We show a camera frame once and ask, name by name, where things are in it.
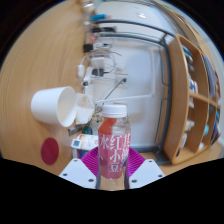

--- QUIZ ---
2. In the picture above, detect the grey metal frame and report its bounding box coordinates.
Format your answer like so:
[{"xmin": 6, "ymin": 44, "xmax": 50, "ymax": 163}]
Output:
[{"xmin": 89, "ymin": 19, "xmax": 178, "ymax": 164}]

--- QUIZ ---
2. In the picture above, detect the clear pink-labelled drink bottle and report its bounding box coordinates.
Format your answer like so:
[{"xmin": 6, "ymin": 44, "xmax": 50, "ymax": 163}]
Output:
[{"xmin": 97, "ymin": 103, "xmax": 132, "ymax": 191}]

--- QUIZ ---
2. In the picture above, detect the white crumpled bag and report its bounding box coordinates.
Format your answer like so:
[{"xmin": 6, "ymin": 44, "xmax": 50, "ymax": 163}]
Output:
[{"xmin": 74, "ymin": 93, "xmax": 96, "ymax": 125}]

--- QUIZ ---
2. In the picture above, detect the flat round red coaster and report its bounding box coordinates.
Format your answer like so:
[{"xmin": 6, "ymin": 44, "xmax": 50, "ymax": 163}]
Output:
[{"xmin": 40, "ymin": 137, "xmax": 60, "ymax": 166}]

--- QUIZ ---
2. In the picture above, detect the white power strip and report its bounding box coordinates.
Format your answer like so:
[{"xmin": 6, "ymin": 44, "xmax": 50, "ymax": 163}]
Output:
[{"xmin": 89, "ymin": 56, "xmax": 108, "ymax": 78}]

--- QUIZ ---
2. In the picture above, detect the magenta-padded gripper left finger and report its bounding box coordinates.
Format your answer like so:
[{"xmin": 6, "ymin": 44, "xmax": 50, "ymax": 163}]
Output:
[{"xmin": 59, "ymin": 146, "xmax": 100, "ymax": 190}]

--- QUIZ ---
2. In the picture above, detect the wooden shelf unit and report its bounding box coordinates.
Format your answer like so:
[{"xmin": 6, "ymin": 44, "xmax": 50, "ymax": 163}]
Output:
[{"xmin": 163, "ymin": 33, "xmax": 223, "ymax": 166}]

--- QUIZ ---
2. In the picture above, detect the white paper cup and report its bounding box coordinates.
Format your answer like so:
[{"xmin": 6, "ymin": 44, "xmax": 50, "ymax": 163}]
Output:
[{"xmin": 30, "ymin": 86, "xmax": 78, "ymax": 128}]

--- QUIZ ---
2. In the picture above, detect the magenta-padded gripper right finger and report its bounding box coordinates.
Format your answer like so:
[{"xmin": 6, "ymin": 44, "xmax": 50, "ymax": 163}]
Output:
[{"xmin": 125, "ymin": 146, "xmax": 166, "ymax": 190}]

